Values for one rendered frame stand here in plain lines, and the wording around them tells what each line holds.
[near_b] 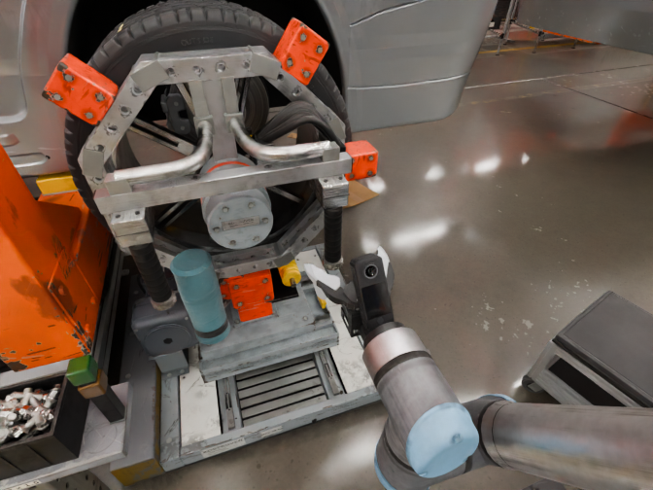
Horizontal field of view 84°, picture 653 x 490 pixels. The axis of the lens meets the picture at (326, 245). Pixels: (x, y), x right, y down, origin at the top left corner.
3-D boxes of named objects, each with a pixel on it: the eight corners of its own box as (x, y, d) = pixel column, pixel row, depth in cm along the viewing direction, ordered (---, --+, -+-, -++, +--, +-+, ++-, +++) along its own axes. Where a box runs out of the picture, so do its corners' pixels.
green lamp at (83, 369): (99, 364, 74) (90, 352, 71) (96, 381, 71) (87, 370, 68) (77, 369, 73) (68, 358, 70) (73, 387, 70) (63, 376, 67)
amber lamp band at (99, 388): (109, 377, 77) (101, 367, 74) (106, 394, 74) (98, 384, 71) (87, 382, 76) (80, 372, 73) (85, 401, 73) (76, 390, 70)
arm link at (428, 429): (407, 491, 45) (427, 456, 38) (366, 398, 54) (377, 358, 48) (470, 466, 47) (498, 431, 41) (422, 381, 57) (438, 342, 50)
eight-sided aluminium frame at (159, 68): (334, 240, 111) (338, 38, 76) (342, 254, 106) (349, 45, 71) (143, 281, 98) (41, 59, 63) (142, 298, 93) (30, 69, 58)
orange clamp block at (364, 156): (333, 168, 96) (364, 163, 99) (344, 183, 91) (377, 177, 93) (333, 143, 92) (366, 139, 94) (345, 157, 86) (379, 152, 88)
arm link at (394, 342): (375, 362, 48) (439, 341, 50) (360, 332, 51) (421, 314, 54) (371, 396, 54) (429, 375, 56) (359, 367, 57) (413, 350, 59)
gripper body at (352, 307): (337, 312, 66) (362, 369, 58) (337, 279, 61) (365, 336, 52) (375, 301, 68) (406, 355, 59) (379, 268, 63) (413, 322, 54)
